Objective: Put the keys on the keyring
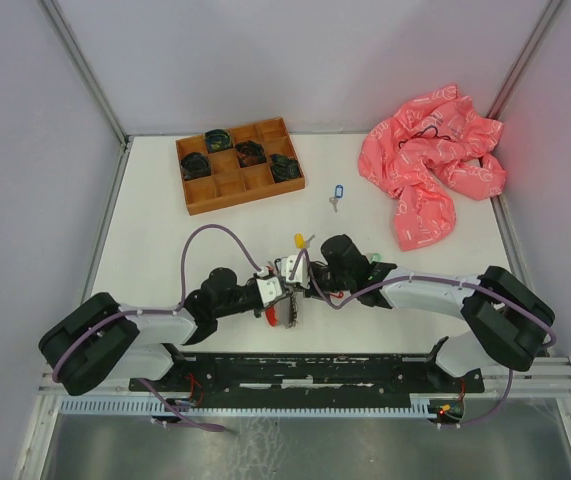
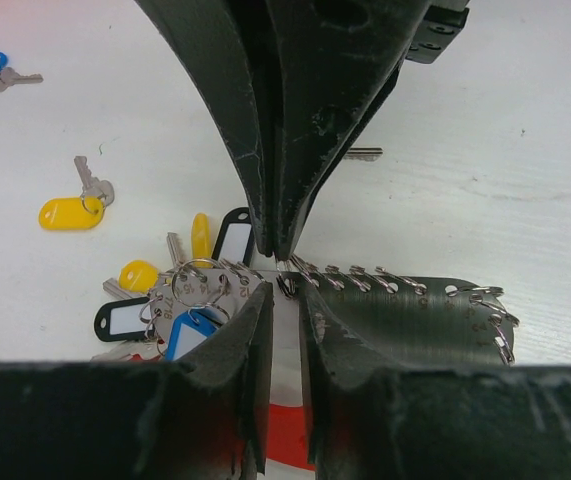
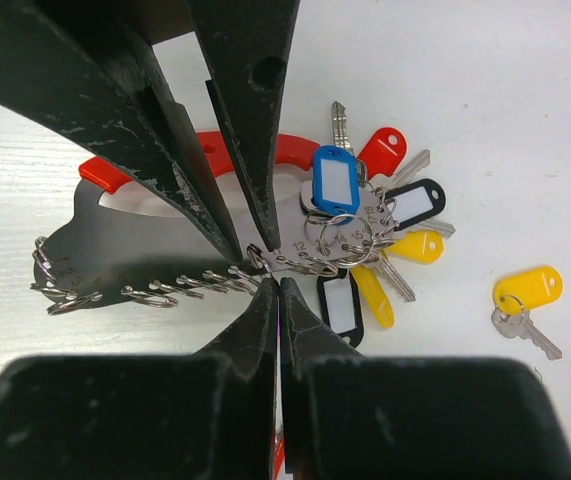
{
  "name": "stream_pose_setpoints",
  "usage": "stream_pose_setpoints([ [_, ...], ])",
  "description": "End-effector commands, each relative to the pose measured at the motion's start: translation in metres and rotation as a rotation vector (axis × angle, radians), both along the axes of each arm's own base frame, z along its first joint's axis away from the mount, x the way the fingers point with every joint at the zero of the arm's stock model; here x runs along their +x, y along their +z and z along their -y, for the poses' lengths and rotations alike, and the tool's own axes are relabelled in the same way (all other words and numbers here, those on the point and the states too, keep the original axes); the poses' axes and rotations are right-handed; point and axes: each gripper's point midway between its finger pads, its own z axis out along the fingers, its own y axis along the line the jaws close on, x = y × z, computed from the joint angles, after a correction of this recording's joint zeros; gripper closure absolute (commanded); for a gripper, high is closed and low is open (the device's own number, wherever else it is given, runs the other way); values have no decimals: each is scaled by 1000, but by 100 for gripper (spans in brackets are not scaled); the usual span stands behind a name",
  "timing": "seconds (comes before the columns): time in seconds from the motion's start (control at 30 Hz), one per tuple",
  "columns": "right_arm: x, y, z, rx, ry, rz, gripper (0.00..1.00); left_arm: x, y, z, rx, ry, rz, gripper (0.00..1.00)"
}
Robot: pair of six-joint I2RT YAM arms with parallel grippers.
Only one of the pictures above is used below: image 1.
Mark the key with green tag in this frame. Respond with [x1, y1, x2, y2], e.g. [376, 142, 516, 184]
[366, 253, 381, 263]

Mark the pink patterned cloth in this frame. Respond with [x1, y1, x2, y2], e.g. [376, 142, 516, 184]
[358, 84, 507, 251]

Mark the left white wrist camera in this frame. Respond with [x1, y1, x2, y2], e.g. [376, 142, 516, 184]
[256, 273, 285, 308]

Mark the wooden compartment tray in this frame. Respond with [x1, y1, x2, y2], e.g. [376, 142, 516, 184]
[175, 117, 306, 215]

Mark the dark rolled item middle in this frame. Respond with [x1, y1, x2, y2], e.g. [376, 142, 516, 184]
[235, 140, 266, 168]

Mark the left aluminium frame post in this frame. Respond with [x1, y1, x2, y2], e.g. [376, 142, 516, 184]
[37, 0, 128, 145]

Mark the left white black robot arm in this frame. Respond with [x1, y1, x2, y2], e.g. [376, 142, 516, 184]
[38, 268, 287, 396]

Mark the dark rolled item top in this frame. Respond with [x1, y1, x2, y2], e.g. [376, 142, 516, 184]
[204, 129, 233, 153]

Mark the aluminium frame post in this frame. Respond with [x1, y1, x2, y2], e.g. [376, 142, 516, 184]
[37, 0, 128, 145]
[487, 0, 567, 120]

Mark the dark rolled item right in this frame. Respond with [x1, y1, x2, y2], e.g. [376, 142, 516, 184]
[270, 154, 301, 183]

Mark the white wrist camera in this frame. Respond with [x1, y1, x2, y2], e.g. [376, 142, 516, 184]
[281, 251, 310, 289]
[256, 273, 285, 308]

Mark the aluminium frame rail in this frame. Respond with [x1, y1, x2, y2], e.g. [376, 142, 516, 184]
[481, 357, 571, 399]

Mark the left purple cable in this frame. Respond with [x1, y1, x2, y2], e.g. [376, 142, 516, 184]
[52, 223, 266, 384]

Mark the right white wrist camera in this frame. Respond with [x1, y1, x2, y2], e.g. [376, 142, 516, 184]
[281, 251, 310, 289]

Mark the key with yellow tag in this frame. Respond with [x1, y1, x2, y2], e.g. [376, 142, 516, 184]
[294, 233, 315, 250]

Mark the dark rolled item left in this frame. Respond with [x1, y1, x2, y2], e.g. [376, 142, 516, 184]
[180, 152, 211, 181]

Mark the dark rolled item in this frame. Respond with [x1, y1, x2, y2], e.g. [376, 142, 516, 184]
[180, 152, 211, 181]
[204, 129, 233, 153]
[235, 140, 266, 168]
[270, 154, 301, 183]

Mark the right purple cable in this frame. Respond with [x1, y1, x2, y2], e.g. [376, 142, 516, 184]
[289, 247, 555, 429]

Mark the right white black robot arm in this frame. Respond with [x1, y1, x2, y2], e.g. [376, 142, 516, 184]
[286, 235, 557, 391]

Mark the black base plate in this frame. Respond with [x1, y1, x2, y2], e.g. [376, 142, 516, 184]
[151, 353, 485, 394]

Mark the red carabiner keyring with keys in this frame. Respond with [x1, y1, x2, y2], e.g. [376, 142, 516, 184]
[264, 257, 301, 330]

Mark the purple cable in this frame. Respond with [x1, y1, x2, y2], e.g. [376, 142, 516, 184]
[52, 223, 266, 384]
[289, 247, 555, 429]

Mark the key with blue tag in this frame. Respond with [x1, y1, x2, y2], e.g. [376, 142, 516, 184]
[329, 184, 344, 213]

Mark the white slotted cable duct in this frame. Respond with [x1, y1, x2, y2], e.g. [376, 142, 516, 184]
[60, 394, 435, 418]

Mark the right aluminium frame post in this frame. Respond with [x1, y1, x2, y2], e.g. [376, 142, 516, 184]
[487, 0, 567, 120]

